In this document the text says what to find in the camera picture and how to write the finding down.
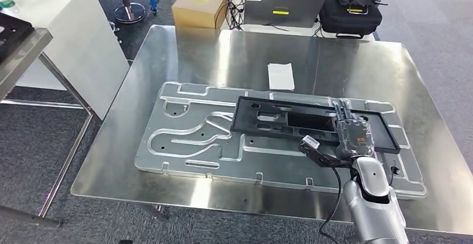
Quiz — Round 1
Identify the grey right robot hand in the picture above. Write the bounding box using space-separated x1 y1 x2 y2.
331 99 376 161

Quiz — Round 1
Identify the black plastic frame part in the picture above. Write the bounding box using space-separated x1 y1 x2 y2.
229 95 402 155

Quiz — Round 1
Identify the stainless steel workbench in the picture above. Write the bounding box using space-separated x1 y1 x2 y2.
70 24 473 236

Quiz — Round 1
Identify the aluminium fixture plate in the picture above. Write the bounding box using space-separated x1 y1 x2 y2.
134 81 428 200

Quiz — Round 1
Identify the white paper sheet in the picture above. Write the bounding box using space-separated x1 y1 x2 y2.
267 63 296 91

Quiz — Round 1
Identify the black carry case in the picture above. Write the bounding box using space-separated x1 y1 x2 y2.
318 0 383 40

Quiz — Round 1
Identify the grey laptop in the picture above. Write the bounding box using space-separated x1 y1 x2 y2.
244 0 330 28

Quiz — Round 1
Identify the brown cardboard box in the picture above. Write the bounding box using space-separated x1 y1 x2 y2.
171 0 230 30

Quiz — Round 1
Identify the chrome stanchion with round base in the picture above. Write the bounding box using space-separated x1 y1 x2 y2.
112 0 147 25

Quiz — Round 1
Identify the white cabinet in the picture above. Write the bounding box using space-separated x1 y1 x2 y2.
0 0 131 122

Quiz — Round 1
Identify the stainless steel table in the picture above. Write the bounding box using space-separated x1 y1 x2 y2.
0 27 94 229

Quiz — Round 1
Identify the black tray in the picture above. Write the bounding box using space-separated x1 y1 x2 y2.
0 12 35 64

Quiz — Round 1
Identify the clear water bottle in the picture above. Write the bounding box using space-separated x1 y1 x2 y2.
0 0 18 15

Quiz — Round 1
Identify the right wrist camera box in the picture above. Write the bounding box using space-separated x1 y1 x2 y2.
297 135 348 169

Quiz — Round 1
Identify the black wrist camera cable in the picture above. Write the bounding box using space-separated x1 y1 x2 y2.
318 162 346 244

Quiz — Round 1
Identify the black cable bundle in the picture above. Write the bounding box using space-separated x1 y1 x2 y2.
214 0 247 31

